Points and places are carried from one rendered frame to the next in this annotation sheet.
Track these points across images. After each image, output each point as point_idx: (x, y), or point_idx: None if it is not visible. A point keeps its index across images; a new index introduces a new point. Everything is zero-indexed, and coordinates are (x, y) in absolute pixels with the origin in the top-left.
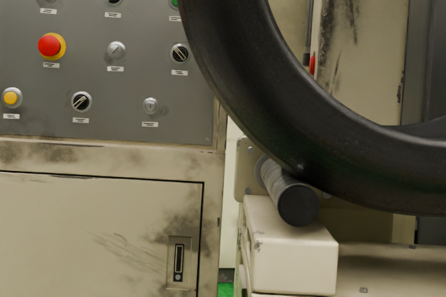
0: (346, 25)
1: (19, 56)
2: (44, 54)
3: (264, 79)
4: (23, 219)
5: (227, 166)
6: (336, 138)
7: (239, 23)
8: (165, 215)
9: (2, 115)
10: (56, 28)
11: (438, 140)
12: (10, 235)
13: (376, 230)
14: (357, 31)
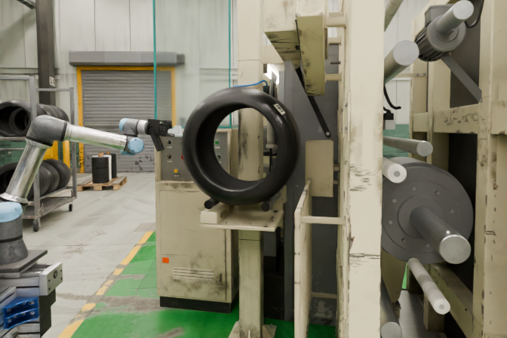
0: (244, 154)
1: (177, 159)
2: (182, 159)
3: (198, 178)
4: (179, 203)
5: None
6: (213, 190)
7: (192, 167)
8: None
9: (174, 175)
10: None
11: (233, 190)
12: (176, 207)
13: (255, 206)
14: (247, 155)
